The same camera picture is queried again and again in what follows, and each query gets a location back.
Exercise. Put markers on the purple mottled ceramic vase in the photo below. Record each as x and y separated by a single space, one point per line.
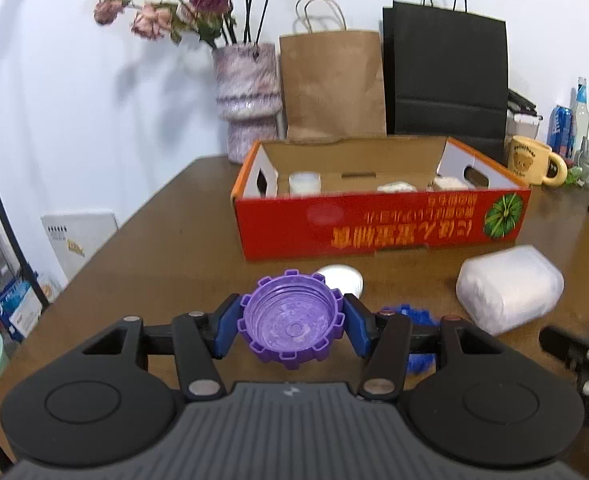
247 105

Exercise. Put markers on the white spiral notebook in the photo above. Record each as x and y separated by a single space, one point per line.
82 240

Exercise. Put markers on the clear container with black lid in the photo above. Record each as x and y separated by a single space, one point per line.
523 122

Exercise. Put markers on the black metal stand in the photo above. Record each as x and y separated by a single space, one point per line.
23 261

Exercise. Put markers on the white lumpy item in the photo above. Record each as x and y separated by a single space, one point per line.
397 187

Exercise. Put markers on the black paper bag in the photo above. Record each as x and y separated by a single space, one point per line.
449 75

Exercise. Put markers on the purple toothed bottle cap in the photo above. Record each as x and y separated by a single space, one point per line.
292 320

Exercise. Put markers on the brown paper bag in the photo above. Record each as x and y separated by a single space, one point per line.
332 85

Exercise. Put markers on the blue drink can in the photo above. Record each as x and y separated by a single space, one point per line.
560 132

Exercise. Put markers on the yellow bear mug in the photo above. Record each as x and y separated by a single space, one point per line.
527 162

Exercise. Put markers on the green wrapped item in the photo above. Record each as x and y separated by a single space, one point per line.
576 175

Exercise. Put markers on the white plastic-wrapped packet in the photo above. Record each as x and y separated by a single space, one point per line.
509 290

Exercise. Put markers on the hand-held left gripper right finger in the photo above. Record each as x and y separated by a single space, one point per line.
354 330

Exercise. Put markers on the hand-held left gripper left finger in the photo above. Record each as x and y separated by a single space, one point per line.
227 327

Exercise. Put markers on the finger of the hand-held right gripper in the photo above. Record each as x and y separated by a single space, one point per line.
562 345

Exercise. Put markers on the blue toothed bottle cap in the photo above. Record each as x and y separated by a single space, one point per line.
419 317

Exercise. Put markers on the clear glass bottle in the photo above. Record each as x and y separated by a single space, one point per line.
581 115

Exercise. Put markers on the white round lid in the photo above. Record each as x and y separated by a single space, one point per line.
344 277

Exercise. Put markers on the blue and white carton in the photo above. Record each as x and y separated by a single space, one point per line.
17 307

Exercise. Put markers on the orange cardboard box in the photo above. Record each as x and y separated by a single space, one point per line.
374 225

